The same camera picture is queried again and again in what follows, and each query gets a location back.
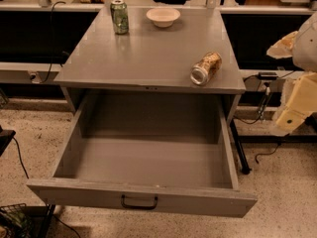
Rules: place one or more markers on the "white paper bowl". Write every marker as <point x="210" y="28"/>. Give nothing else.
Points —
<point x="163" y="17"/>

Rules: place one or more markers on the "open grey top drawer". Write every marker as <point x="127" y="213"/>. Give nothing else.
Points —
<point x="143" y="144"/>

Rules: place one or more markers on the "black drawer handle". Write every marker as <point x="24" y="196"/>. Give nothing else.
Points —
<point x="139" y="203"/>

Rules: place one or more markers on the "gold soda can lying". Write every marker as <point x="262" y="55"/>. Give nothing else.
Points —
<point x="206" y="68"/>

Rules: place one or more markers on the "green soda can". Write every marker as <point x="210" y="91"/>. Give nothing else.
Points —
<point x="119" y="15"/>

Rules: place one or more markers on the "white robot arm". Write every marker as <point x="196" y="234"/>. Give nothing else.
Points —
<point x="299" y="45"/>

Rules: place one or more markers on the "black stand leg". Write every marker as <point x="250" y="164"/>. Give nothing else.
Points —
<point x="242" y="157"/>

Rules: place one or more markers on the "grey cabinet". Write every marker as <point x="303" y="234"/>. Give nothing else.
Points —
<point x="152" y="58"/>

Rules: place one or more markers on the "black wire basket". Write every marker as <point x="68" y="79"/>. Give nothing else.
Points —
<point x="14" y="222"/>

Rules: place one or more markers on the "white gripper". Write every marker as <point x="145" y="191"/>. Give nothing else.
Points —
<point x="306" y="49"/>

